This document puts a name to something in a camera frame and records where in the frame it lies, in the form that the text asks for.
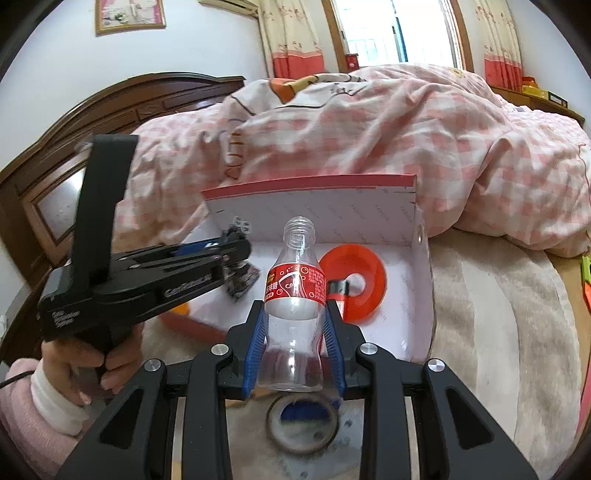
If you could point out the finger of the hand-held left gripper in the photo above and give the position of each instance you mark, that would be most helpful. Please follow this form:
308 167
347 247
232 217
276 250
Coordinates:
194 265
198 248

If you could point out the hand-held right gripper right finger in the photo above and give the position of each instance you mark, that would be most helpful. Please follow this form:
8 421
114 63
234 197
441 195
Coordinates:
334 341

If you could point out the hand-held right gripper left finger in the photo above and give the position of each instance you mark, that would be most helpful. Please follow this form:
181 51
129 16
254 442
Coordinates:
256 341

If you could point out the black patterned pyramid pouch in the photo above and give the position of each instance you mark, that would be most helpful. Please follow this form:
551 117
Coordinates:
240 284

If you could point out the clear plastic bottle red label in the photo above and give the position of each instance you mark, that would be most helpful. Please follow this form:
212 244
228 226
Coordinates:
295 286

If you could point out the orange plastic disc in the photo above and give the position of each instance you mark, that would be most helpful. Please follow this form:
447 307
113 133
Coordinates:
364 263

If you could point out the black tape roll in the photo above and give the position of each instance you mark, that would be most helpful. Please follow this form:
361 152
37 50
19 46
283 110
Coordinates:
272 424

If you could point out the white cardboard box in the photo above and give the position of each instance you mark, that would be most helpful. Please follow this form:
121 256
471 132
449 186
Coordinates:
369 207

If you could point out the person's left forearm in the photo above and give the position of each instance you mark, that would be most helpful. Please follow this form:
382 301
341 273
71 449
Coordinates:
27 415

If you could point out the person's left hand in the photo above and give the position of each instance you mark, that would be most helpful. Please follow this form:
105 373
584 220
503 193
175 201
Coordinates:
78 364

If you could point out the dark wooden bed headboard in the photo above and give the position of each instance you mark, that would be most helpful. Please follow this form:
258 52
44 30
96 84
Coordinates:
55 161

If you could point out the cream fleece blanket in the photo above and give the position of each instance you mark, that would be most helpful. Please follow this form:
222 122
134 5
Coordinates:
485 323

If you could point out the pink checked quilt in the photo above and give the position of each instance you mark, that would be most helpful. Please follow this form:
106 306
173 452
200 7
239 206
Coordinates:
415 138

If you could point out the floral curtain pink hem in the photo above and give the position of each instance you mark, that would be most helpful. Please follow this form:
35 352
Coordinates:
501 41
291 37

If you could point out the small brown box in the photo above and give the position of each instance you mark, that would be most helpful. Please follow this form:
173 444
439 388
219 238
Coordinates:
352 61

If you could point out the air conditioner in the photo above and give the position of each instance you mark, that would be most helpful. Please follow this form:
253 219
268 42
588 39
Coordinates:
231 4

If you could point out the orange green plastic toy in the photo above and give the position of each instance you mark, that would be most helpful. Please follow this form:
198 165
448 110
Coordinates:
586 286

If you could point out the window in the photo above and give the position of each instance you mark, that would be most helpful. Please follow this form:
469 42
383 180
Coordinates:
369 27

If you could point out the wooden desk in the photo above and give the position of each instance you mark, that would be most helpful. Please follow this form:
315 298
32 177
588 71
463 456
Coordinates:
531 105

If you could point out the yellow box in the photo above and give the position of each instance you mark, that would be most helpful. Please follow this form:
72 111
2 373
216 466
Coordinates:
534 86

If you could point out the framed wall picture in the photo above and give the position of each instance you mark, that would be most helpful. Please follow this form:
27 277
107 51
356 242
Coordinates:
129 14

